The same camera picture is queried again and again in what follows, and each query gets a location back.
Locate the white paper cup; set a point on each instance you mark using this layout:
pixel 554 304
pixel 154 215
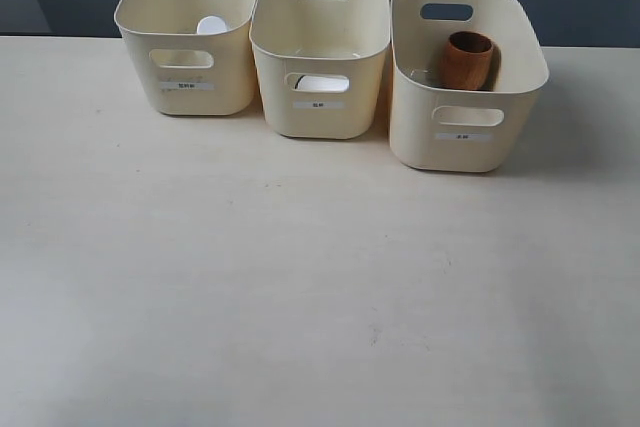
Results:
pixel 322 83

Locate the clear plastic bottle white cap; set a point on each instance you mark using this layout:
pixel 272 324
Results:
pixel 211 25

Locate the middle cream plastic bin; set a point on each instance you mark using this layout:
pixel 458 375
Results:
pixel 347 38

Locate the left cream plastic bin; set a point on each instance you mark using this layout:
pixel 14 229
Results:
pixel 182 73

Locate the brown wooden cup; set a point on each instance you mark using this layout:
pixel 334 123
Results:
pixel 465 61

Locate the right cream plastic bin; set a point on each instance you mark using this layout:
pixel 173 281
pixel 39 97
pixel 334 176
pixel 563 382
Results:
pixel 435 128

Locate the cream plastic bin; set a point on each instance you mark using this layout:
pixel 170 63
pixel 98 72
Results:
pixel 182 73
pixel 435 128
pixel 347 38

